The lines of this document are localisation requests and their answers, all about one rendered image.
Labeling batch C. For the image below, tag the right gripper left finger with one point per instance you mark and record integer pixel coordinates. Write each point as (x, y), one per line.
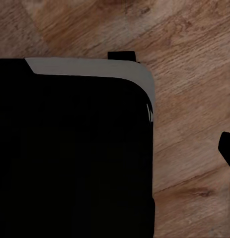
(10, 147)

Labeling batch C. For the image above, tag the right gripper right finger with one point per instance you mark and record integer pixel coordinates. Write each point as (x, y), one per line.
(224, 146)

